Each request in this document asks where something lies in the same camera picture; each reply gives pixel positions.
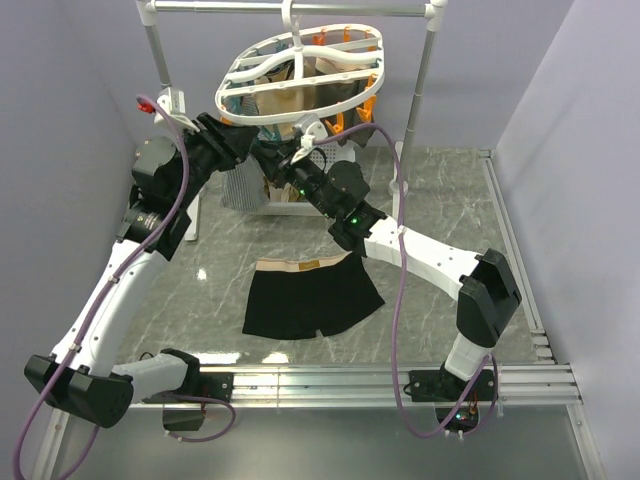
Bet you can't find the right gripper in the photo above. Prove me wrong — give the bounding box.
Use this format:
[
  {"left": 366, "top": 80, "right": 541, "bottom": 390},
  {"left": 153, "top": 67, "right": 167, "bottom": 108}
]
[{"left": 251, "top": 139, "right": 338, "bottom": 221}]

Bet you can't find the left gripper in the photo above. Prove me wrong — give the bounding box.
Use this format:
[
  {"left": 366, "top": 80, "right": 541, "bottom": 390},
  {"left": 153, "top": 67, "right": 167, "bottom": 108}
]
[{"left": 174, "top": 112, "right": 260, "bottom": 209}]

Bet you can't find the white clip hanger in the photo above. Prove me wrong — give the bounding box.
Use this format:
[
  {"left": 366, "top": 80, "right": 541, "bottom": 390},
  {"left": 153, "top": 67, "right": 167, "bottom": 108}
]
[{"left": 214, "top": 1, "right": 385, "bottom": 135}]

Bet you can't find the black underwear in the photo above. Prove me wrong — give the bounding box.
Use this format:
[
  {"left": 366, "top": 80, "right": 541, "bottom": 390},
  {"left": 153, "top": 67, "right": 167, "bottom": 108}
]
[{"left": 242, "top": 253, "right": 385, "bottom": 341}]

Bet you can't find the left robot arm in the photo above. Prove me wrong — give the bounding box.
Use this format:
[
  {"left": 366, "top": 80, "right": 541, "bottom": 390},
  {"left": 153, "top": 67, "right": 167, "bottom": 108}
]
[{"left": 24, "top": 113, "right": 259, "bottom": 428}]

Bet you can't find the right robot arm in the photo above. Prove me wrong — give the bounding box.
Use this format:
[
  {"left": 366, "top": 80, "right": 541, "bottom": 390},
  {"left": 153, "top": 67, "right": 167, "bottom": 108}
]
[{"left": 251, "top": 142, "right": 522, "bottom": 400}]

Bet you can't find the beige underwear in basket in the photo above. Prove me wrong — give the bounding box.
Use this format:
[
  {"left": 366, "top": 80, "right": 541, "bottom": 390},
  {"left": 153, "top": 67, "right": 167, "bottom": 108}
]
[{"left": 264, "top": 181, "right": 304, "bottom": 203}]

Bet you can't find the striped grey hanging underwear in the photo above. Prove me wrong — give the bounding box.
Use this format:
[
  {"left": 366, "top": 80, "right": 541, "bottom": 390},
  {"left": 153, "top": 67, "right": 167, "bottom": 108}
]
[{"left": 219, "top": 94, "right": 271, "bottom": 214}]

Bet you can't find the beige hanging underwear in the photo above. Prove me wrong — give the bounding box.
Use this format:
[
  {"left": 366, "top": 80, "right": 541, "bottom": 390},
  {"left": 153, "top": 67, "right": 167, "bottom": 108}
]
[{"left": 253, "top": 60, "right": 331, "bottom": 141}]

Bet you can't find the dark olive hanging underwear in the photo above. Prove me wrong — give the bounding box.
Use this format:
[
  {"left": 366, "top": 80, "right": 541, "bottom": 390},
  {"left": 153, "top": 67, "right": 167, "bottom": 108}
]
[{"left": 314, "top": 74, "right": 376, "bottom": 150}]

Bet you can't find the white plastic basket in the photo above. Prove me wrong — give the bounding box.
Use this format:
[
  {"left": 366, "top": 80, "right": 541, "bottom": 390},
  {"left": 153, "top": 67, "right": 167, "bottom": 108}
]
[{"left": 257, "top": 140, "right": 356, "bottom": 217}]

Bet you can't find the white clothes rack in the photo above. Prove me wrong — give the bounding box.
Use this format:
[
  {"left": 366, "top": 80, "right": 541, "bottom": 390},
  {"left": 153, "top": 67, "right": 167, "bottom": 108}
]
[{"left": 134, "top": 0, "right": 450, "bottom": 243}]

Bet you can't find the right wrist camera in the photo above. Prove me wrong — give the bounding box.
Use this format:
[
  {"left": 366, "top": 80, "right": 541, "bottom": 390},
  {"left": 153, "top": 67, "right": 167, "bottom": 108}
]
[{"left": 291, "top": 114, "right": 328, "bottom": 164}]

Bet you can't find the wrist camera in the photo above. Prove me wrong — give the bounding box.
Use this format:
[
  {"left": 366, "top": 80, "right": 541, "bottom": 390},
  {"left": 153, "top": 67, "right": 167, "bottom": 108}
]
[
  {"left": 291, "top": 114, "right": 328, "bottom": 164},
  {"left": 136, "top": 87, "right": 194, "bottom": 129}
]

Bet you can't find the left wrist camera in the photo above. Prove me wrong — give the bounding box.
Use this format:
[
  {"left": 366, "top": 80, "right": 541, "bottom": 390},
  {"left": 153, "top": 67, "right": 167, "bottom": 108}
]
[{"left": 136, "top": 87, "right": 194, "bottom": 129}]

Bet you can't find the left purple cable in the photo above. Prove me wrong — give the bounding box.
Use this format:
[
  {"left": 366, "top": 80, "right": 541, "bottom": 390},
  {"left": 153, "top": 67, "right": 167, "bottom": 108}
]
[{"left": 9, "top": 93, "right": 237, "bottom": 480}]

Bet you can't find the purple cable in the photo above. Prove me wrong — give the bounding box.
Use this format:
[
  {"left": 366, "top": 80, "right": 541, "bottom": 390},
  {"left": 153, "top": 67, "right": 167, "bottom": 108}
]
[
  {"left": 299, "top": 123, "right": 501, "bottom": 440},
  {"left": 9, "top": 93, "right": 237, "bottom": 480}
]

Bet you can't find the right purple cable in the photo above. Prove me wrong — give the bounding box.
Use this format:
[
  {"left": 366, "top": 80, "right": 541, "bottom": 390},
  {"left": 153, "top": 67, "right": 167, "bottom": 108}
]
[{"left": 299, "top": 123, "right": 501, "bottom": 440}]

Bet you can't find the aluminium rail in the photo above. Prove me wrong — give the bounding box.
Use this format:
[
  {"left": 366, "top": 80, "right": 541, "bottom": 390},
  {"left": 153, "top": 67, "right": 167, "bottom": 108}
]
[{"left": 54, "top": 362, "right": 584, "bottom": 409}]

